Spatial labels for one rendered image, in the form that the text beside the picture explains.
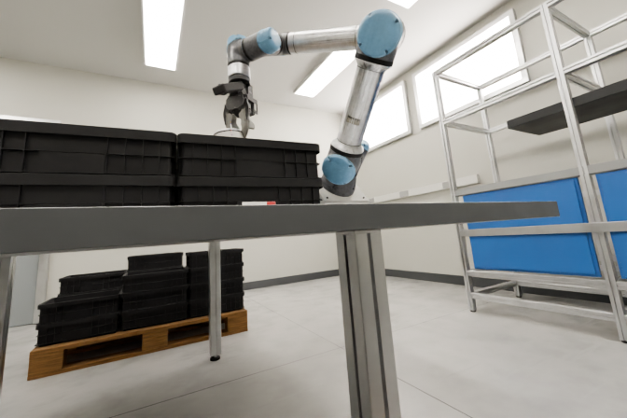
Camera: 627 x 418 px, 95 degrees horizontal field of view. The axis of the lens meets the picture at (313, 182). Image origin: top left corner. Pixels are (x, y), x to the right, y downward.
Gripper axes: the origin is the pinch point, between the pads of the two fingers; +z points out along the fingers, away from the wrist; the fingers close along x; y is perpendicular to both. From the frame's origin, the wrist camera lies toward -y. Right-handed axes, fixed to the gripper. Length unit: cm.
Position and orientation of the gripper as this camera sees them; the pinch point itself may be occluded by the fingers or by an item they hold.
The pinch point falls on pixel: (237, 134)
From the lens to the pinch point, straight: 96.8
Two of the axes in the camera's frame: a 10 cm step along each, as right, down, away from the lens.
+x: -9.2, 1.4, 3.8
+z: 0.8, 9.8, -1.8
